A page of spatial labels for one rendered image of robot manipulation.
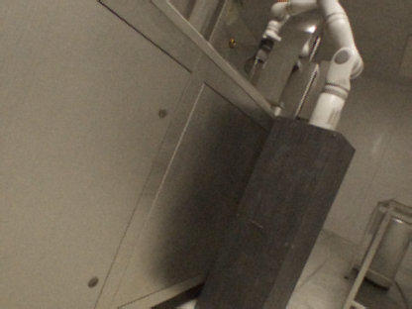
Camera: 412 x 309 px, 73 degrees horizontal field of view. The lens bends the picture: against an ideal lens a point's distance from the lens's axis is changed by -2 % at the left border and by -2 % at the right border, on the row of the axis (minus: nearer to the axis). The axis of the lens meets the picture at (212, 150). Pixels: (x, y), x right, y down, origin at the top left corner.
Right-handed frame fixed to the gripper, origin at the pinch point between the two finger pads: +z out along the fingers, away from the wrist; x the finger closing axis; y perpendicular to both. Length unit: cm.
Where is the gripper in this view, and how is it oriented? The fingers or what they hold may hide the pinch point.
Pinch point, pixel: (257, 70)
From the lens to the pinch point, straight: 157.6
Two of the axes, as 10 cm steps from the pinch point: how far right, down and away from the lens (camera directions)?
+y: -2.0, -1.1, 9.7
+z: -3.9, 9.2, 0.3
